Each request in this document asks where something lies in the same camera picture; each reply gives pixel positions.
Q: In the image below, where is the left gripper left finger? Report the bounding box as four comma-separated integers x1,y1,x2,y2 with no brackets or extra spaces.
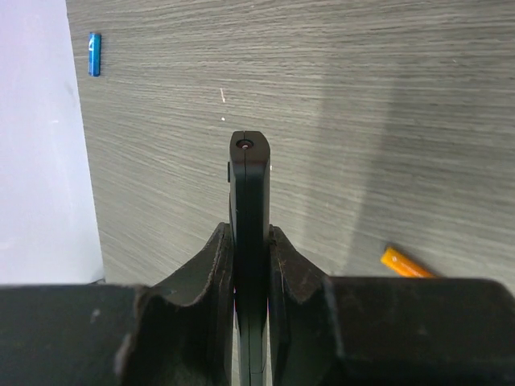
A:
1,224,233,385

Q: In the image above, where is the orange battery near bin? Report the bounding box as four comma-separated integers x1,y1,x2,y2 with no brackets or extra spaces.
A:
381,246,435,278

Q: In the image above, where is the blue battery far left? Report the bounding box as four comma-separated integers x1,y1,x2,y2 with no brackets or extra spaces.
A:
89,32,101,77

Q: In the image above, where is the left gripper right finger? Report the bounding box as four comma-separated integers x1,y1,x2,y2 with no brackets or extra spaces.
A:
269,227,514,385

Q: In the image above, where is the black remote control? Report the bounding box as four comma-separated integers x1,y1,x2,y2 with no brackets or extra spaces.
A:
228,131,270,385

